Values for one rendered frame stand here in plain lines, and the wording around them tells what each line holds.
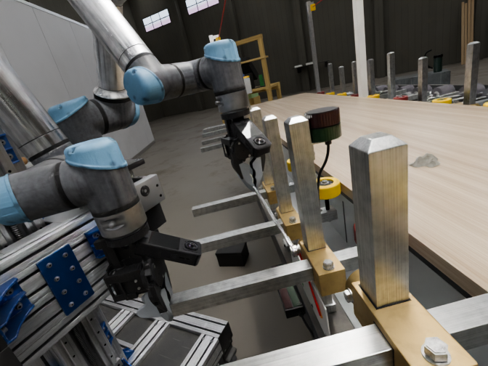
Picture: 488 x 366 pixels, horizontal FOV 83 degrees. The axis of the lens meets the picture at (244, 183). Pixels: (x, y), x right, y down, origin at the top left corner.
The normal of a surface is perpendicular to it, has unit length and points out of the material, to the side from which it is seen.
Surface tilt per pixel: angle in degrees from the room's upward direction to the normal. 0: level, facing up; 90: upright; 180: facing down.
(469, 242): 0
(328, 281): 90
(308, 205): 90
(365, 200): 90
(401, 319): 0
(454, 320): 0
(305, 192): 90
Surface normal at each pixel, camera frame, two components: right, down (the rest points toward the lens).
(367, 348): -0.22, -0.91
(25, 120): 0.54, 0.10
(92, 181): 0.22, 0.30
